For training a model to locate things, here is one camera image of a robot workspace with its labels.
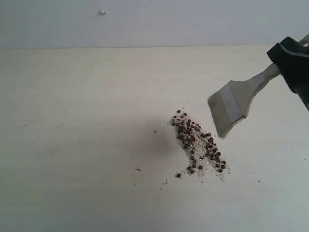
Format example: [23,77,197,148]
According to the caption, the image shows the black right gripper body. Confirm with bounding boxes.
[298,91,309,111]

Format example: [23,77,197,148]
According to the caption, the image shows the wooden paint brush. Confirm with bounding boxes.
[208,36,309,138]

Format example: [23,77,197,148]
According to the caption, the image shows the brown beans and white crumbs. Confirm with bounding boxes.
[167,109,231,181]

